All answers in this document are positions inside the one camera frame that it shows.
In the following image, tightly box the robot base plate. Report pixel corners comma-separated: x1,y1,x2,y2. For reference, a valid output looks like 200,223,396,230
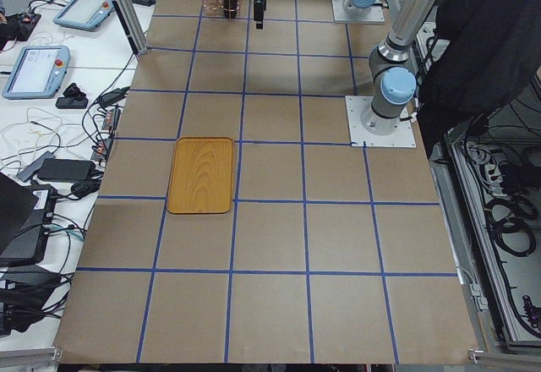
345,96,416,148
331,0,385,25

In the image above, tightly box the teach pendant near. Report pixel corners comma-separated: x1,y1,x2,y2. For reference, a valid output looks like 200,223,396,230
2,45,71,100

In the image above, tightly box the person in black shirt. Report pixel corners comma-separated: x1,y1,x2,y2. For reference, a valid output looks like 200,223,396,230
417,0,540,154

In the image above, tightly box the teach pendant far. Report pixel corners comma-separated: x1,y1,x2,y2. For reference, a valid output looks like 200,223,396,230
53,0,114,31

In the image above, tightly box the black laptop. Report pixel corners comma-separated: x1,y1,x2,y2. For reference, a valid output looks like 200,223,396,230
1,174,57,267

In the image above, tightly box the aluminium frame post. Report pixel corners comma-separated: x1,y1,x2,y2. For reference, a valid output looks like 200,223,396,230
112,0,148,57

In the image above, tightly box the wooden tray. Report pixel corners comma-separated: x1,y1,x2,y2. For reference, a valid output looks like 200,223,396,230
167,137,234,215

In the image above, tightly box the black power adapter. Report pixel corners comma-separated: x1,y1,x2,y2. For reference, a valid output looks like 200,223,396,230
37,158,96,183

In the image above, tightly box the teach pendant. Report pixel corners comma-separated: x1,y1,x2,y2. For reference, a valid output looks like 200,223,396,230
2,45,71,100
53,0,114,31

